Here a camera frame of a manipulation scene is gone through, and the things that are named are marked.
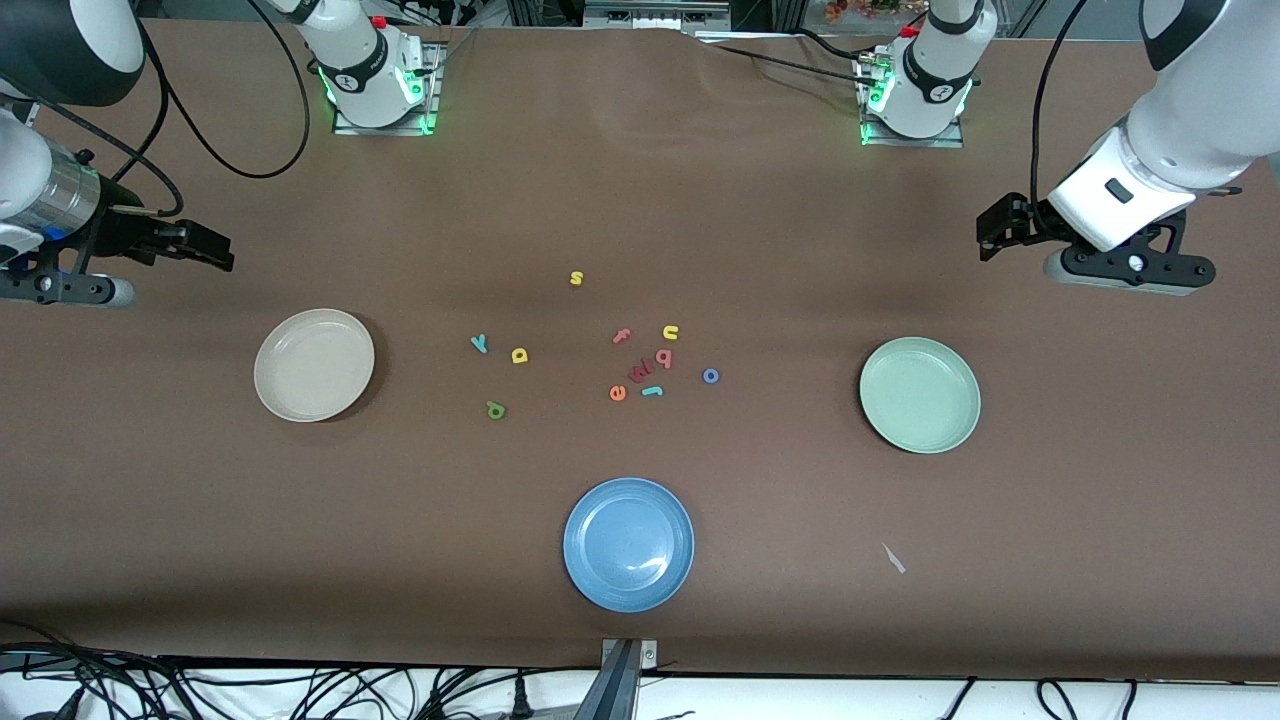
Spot beige brown plate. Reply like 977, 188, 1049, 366
254, 308, 376, 423

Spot green plate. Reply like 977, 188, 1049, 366
859, 336, 982, 455

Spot dried flowers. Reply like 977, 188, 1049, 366
825, 0, 929, 23

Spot grey metal box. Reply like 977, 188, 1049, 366
583, 0, 733, 31

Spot blue plate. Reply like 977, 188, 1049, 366
563, 477, 696, 613

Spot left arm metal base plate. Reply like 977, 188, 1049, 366
860, 50, 966, 149

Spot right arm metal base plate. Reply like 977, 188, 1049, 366
333, 40, 443, 136

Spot black cable on table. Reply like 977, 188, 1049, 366
690, 28, 881, 93

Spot black cable bundle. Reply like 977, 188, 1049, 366
0, 620, 601, 720

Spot black looped cables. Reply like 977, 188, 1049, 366
935, 676, 1141, 720

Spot metal table bracket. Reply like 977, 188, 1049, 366
575, 638, 661, 720

